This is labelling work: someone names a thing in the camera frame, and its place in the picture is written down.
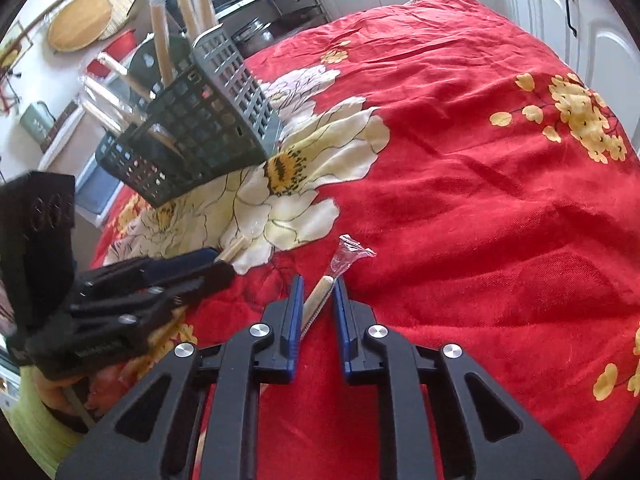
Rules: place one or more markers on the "dark green plastic utensil basket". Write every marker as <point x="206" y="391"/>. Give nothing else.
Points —
<point x="200" y="130"/>

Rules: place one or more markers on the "bamboo chopstick pair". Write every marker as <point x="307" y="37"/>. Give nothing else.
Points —
<point x="161" y="40"/>
<point x="317" y="300"/>
<point x="204" y="0"/>
<point x="107" y="97"/>
<point x="100" y="112"/>
<point x="232" y="250"/>
<point x="186" y="10"/>
<point x="125" y="77"/>

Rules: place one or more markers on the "metal shelf rack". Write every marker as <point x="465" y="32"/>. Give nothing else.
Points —
<point x="290" y="0"/>

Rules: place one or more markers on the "round bamboo tray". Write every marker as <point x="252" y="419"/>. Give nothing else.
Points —
<point x="80" y="22"/>

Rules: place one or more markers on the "steel cooking pot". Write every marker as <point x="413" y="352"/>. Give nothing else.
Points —
<point x="255" y="30"/>

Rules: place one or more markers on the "white kitchen base cabinets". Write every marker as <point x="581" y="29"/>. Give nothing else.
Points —
<point x="550" y="10"/>

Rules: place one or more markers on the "brown wicker basket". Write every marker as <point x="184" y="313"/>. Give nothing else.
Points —
<point x="62" y="127"/>

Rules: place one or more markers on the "person's left hand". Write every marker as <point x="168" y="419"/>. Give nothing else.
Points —
<point x="55" y="390"/>

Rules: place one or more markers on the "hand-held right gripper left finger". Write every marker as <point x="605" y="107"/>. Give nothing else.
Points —
<point x="297" y="310"/>

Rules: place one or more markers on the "grey-blue drawer tower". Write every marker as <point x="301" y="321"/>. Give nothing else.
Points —
<point x="97" y="192"/>

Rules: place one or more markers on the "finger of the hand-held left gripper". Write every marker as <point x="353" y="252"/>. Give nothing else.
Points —
<point x="125" y="330"/>
<point x="185" y="265"/>

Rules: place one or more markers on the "woven bamboo sieve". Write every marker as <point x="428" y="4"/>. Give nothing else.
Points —
<point x="117" y="7"/>

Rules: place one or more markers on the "large fruit wall poster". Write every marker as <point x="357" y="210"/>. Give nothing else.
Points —
<point x="10" y="50"/>

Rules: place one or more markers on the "red plastic basin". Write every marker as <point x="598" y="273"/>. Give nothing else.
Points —
<point x="122" y="42"/>

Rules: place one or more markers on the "red floral tablecloth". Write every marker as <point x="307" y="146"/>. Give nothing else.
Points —
<point x="450" y="210"/>

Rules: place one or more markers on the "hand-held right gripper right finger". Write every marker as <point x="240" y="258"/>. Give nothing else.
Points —
<point x="340" y="320"/>

